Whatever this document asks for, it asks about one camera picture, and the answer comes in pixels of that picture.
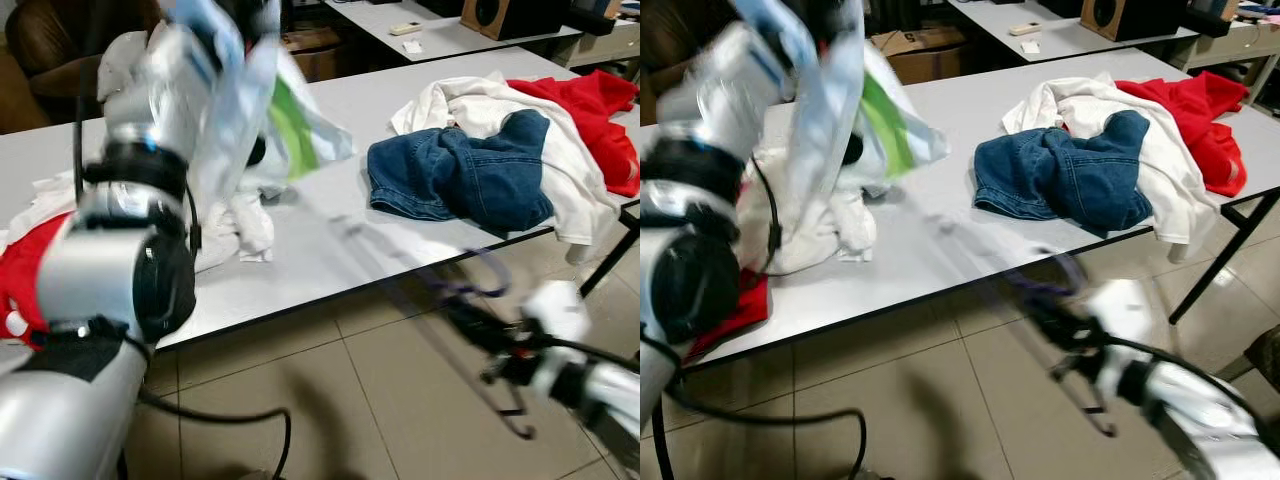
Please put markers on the blue denim shorts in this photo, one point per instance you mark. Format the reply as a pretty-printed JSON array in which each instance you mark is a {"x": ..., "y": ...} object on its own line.
[
  {"x": 1080, "y": 180},
  {"x": 470, "y": 175}
]

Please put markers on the white shirt green black print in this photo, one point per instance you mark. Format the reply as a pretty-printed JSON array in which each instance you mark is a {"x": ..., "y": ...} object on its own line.
[
  {"x": 300, "y": 130},
  {"x": 900, "y": 130}
]

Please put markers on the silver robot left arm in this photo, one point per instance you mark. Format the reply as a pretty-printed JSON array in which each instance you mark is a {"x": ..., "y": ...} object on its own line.
[
  {"x": 720, "y": 100},
  {"x": 110, "y": 270}
]

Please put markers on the woven stool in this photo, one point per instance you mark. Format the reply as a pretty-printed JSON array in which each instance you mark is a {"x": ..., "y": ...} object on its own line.
[{"x": 1266, "y": 357}]

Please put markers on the cream white garment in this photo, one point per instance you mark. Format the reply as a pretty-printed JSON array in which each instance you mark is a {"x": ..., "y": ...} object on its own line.
[
  {"x": 1090, "y": 100},
  {"x": 480, "y": 100}
]

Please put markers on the red shirt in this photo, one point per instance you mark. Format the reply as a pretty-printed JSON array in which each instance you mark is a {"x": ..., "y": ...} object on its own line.
[
  {"x": 740, "y": 310},
  {"x": 1200, "y": 110},
  {"x": 590, "y": 110},
  {"x": 25, "y": 280}
]

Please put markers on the small white card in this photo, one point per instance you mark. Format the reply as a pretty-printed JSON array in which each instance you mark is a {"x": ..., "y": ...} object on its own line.
[
  {"x": 1030, "y": 47},
  {"x": 412, "y": 47}
]

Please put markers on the beige remote control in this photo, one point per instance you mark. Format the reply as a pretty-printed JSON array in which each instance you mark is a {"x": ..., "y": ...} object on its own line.
[
  {"x": 405, "y": 28},
  {"x": 1025, "y": 28}
]

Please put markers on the wooden speaker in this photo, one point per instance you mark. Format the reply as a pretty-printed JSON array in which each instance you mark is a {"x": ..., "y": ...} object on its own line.
[
  {"x": 490, "y": 14},
  {"x": 1112, "y": 16}
]

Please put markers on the black device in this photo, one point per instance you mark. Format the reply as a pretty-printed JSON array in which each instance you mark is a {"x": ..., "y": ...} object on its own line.
[
  {"x": 592, "y": 14},
  {"x": 1210, "y": 14}
]

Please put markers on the brown armchair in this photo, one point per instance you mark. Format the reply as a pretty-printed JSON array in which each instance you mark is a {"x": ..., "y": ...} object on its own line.
[
  {"x": 50, "y": 50},
  {"x": 670, "y": 50}
]

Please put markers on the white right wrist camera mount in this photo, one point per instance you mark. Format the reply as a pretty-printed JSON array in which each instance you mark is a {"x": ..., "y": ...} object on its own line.
[
  {"x": 560, "y": 315},
  {"x": 1125, "y": 320}
]

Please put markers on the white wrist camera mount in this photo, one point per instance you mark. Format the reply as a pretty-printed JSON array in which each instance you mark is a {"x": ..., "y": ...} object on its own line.
[
  {"x": 560, "y": 315},
  {"x": 780, "y": 22},
  {"x": 1125, "y": 320},
  {"x": 205, "y": 25}
]

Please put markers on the black table frame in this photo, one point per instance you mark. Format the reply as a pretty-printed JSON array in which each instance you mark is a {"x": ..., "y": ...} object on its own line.
[
  {"x": 1220, "y": 250},
  {"x": 608, "y": 255}
]

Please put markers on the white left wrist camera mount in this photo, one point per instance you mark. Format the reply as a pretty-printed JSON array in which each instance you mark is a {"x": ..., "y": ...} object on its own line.
[
  {"x": 780, "y": 22},
  {"x": 205, "y": 25}
]

